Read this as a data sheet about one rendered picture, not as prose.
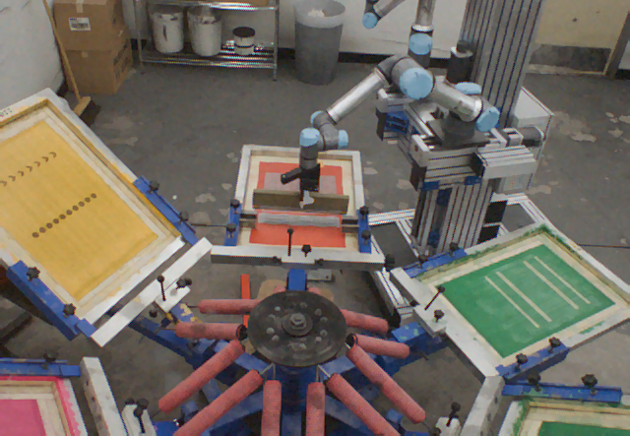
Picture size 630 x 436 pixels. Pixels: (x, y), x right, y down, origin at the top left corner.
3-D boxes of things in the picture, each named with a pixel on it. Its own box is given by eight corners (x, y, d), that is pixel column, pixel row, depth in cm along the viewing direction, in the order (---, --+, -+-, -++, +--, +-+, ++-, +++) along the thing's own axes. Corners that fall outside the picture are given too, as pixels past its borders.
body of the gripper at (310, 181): (318, 194, 268) (320, 170, 261) (297, 193, 268) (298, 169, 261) (318, 183, 274) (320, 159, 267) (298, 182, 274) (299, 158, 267)
